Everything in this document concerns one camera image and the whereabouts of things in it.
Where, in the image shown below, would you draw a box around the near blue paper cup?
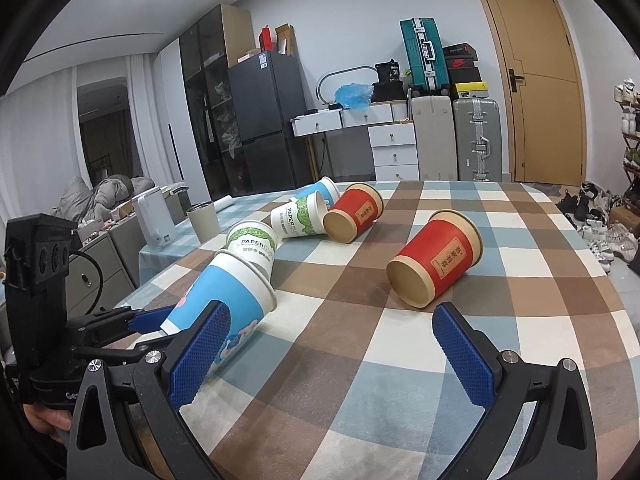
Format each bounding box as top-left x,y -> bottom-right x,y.
160,249 -> 278,368

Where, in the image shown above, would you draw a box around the blue paper cup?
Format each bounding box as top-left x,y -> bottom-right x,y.
294,177 -> 341,208
160,249 -> 278,368

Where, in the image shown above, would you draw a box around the near green-white paper cup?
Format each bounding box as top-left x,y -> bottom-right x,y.
224,220 -> 279,281

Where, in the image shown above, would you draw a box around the green-white paper cup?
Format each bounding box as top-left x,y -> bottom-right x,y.
270,191 -> 328,238
224,220 -> 279,281

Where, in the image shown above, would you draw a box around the far green-white paper cup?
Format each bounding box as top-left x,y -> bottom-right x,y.
270,191 -> 328,238

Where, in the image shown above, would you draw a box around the far blue paper cup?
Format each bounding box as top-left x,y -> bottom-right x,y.
294,177 -> 341,208

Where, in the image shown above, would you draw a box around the near red paper cup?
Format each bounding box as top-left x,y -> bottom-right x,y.
386,209 -> 484,309

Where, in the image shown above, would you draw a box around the red paper cup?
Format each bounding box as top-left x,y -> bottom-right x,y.
322,183 -> 384,244
386,209 -> 484,309

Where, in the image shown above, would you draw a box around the far red paper cup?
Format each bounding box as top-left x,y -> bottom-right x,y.
322,183 -> 384,244

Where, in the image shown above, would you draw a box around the person's left hand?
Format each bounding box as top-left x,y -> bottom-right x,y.
23,403 -> 73,443

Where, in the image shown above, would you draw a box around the grey drawer cabinet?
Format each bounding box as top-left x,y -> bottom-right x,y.
65,216 -> 146,318

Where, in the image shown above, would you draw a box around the beige tumbler mug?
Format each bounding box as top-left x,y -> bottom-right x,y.
186,202 -> 221,244

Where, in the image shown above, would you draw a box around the grey sofa with blankets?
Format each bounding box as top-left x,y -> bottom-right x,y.
50,174 -> 155,223

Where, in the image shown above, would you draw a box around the white curtain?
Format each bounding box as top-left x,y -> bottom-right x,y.
1,54 -> 171,222

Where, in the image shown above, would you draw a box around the checkered tablecloth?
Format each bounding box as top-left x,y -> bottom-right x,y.
106,179 -> 640,480

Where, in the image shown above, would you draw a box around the pile of shoes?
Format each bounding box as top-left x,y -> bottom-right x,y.
555,181 -> 639,273

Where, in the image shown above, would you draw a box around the black refrigerator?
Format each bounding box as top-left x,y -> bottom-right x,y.
229,51 -> 312,193

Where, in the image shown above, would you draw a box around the dark glass display cabinet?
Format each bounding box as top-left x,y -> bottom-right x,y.
179,6 -> 245,200

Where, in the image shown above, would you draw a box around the cardboard box on cabinet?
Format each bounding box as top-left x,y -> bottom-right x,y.
220,4 -> 255,68

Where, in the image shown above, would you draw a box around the white drawer desk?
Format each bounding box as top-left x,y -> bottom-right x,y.
291,100 -> 420,181

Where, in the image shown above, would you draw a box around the blue plastic bag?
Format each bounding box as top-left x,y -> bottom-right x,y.
334,82 -> 374,110

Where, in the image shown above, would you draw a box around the silver aluminium suitcase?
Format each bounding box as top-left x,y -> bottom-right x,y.
454,99 -> 502,182

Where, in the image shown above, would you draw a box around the black bag on desk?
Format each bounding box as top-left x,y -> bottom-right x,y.
371,60 -> 406,102

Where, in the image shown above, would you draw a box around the wooden door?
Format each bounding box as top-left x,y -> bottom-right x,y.
480,0 -> 586,185

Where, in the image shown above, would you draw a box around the beige suitcase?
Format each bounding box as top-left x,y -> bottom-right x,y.
411,96 -> 458,181

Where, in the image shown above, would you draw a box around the shoe rack with shoes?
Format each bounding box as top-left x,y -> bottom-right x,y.
614,78 -> 639,185

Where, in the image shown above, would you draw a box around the teal suitcase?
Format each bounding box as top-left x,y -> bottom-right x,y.
400,18 -> 450,96

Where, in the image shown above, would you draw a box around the stacked shoe boxes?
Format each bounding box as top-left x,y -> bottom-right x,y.
442,42 -> 483,99

